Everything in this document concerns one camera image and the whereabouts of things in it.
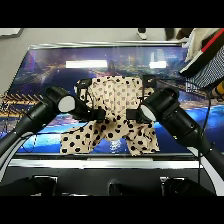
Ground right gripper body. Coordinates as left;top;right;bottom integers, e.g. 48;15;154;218
125;108;144;122

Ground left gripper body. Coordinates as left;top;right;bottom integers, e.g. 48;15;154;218
87;107;107;124

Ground beige black-dotted shirt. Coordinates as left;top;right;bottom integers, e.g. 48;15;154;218
59;75;161;157

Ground person's legs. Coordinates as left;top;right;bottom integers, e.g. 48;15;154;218
136;28;177;42

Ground black red white garment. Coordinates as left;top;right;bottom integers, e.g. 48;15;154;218
179;29;224;79

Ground blue checked shirt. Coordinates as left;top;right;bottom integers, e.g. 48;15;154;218
185;44;224;94

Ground cream garment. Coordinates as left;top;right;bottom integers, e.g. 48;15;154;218
184;28;224;63

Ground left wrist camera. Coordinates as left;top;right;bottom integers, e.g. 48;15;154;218
75;78;93;102

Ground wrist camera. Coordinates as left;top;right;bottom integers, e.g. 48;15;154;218
141;74;158;98
75;78;93;102

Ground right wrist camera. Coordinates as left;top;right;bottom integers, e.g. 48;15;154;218
141;74;158;98

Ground silver frame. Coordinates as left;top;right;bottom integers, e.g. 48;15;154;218
7;153;205;197

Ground black cable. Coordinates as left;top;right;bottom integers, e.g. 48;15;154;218
197;93;212;188

